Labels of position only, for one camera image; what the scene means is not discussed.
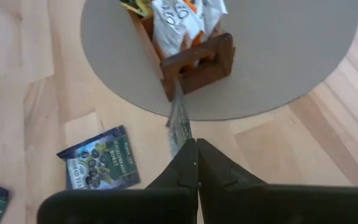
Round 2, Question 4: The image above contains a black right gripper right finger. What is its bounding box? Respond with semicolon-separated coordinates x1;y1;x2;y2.
196;138;358;224

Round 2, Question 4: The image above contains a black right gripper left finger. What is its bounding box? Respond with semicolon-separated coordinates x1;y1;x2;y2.
37;138;200;224

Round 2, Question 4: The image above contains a wooden tea organizer box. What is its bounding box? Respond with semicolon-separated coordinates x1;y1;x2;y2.
126;0;236;102

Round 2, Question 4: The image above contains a yellow lemon tea packet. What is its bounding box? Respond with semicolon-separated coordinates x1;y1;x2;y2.
119;0;154;18

